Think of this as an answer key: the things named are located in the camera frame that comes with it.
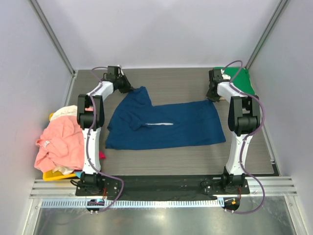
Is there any blue Mickey print t-shirt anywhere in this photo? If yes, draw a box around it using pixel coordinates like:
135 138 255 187
105 87 226 150

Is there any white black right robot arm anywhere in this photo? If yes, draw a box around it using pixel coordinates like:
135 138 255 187
201 69 261 196

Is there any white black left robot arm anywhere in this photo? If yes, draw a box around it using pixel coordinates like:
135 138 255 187
74 65 134 196

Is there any folded green t-shirt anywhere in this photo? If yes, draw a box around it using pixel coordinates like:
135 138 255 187
224 67 255 95

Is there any cream white t-shirt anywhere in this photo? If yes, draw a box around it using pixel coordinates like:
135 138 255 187
49 105 77 121

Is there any magenta t-shirt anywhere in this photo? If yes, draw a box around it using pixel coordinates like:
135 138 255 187
99 151 106 160

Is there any pink t-shirt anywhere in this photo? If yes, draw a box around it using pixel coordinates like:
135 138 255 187
33 106 86 172

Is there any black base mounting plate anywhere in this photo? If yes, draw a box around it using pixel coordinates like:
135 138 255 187
74 175 250 199

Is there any yellow plastic bin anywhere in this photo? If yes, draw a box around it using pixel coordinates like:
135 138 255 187
43 113 79 182

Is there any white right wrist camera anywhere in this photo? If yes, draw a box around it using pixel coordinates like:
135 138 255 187
221 69 231 80

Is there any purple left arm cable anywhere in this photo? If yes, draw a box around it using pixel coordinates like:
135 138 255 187
85 65 125 212

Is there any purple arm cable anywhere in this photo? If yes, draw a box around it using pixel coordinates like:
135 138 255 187
224 60 267 216
85 65 125 212

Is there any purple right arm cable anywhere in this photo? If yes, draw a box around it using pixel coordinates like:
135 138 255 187
224 60 267 216

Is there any right aluminium frame post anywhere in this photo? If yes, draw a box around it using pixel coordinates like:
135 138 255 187
245 0 290 69

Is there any aluminium frame post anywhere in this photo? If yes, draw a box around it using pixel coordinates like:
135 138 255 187
28 0 78 79
245 0 290 69

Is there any left aluminium frame post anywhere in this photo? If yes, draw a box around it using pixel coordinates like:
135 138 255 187
28 0 78 79

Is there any aluminium extrusion rail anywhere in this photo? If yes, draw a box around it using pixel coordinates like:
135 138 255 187
29 176 297 201

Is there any white slotted cable duct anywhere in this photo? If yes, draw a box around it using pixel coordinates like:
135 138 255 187
41 198 224 209

